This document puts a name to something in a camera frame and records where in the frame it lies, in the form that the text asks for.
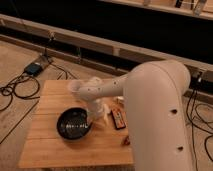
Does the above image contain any black cable on right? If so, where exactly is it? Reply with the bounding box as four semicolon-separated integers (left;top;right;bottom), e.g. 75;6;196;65
185;77;213;164

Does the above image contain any red candy wrapper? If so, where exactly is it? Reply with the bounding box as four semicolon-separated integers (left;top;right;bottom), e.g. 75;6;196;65
123;136;130;145

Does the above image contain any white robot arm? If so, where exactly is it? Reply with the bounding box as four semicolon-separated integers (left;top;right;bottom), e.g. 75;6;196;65
68;60;193;171

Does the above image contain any wooden table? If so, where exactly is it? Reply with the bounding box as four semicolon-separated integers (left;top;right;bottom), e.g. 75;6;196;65
18;80;133;168

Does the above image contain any black ceramic bowl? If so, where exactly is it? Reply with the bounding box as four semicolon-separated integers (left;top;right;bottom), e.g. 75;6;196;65
56;107;91;140

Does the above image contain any black floor cable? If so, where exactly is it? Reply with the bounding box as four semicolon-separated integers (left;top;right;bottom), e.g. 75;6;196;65
0;71;41;113

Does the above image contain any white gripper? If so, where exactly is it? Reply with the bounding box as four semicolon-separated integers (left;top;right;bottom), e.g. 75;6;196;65
87;99;111;129

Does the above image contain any black power adapter box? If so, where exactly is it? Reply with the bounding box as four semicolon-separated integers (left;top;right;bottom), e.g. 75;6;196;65
24;63;43;76

